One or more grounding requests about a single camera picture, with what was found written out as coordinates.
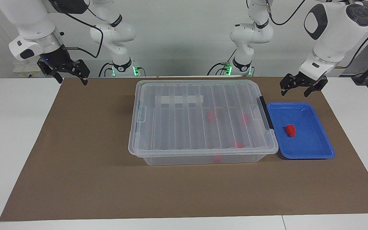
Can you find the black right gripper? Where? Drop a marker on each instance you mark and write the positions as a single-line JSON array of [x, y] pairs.
[[57, 59]]

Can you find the clear plastic storage box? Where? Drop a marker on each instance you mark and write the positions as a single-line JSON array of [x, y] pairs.
[[177, 160]]

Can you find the red plastic block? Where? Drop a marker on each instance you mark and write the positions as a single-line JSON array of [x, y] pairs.
[[217, 158], [212, 115], [290, 130], [239, 145], [244, 118]]

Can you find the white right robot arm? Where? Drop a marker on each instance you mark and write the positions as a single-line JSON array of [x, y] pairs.
[[30, 19]]

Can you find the brown table mat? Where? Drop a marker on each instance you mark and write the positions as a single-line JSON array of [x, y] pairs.
[[75, 175]]

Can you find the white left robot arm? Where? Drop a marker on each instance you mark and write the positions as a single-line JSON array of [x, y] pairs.
[[337, 35]]

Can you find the white tape strip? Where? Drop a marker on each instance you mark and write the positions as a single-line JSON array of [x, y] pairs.
[[171, 100]]

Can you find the blue plastic tray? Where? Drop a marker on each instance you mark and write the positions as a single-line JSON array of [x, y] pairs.
[[308, 147]]

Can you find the green lit base connector box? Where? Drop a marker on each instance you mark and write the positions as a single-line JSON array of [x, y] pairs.
[[227, 68], [136, 69]]

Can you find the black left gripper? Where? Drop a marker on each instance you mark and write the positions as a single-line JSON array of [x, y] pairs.
[[307, 81]]

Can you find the clear ribbed plastic lid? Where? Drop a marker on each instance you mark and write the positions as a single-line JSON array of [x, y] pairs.
[[177, 127]]

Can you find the white power strip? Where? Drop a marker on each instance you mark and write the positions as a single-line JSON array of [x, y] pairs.
[[24, 72]]

